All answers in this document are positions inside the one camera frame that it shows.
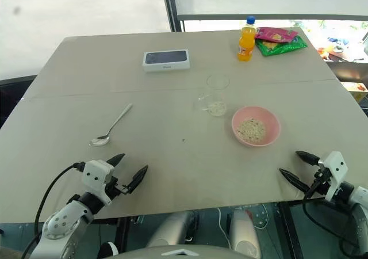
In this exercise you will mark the pink plastic bowl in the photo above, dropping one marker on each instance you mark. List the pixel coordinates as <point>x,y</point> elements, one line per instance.
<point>271,121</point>

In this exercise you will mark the silver right robot leg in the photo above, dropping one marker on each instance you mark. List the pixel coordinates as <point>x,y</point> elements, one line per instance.
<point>244,230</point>

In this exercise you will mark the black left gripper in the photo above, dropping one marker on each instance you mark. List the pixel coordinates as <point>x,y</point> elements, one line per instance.
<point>115,187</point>

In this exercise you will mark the yellow cardboard box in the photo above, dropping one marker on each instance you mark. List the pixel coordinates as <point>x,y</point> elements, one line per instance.
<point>356,90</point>

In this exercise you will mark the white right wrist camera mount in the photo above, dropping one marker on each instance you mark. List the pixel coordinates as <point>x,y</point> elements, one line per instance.
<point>333,167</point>

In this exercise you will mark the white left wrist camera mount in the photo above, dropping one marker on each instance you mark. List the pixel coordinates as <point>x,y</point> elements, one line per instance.
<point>95,175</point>

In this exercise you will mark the clear glass cup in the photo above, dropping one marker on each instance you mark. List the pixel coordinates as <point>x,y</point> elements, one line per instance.
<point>218,83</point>

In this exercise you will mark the orange soda bottle blue cap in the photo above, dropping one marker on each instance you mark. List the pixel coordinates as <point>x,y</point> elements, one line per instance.
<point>246,41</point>

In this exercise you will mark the silver left robot leg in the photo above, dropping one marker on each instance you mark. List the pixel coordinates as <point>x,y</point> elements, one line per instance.
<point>172,227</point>

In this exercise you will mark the pink snack bag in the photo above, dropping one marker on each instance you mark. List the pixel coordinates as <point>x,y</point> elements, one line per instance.
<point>276,34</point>

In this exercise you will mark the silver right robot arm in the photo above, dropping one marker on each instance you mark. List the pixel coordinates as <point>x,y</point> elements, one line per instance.
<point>359,210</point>

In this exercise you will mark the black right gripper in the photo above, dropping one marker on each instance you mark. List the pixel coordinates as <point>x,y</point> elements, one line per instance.
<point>320,182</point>

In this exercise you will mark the black chair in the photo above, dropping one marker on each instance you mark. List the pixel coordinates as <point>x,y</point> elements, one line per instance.
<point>11,95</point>

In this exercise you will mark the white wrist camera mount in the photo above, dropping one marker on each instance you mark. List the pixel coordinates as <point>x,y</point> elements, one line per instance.
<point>95,175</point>
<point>333,167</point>

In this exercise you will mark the silver robot leg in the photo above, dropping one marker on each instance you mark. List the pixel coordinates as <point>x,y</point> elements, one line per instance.
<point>172,227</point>
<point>244,230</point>

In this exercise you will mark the grey robot torso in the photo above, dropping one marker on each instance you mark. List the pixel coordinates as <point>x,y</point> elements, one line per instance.
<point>178,252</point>

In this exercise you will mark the white phone box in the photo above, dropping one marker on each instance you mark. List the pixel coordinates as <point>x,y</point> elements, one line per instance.
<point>166,60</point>

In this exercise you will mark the green snack bag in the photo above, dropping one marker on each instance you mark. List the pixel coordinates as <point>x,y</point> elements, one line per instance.
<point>283,47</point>

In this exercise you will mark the silver metal spoon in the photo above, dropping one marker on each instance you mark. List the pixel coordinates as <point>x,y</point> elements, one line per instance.
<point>100,141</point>

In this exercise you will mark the dark window frame post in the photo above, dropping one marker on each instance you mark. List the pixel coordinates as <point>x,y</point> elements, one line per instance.
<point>172,5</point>

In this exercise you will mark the black table leg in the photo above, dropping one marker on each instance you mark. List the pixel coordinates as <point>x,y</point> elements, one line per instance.
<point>123,233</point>
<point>290,230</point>

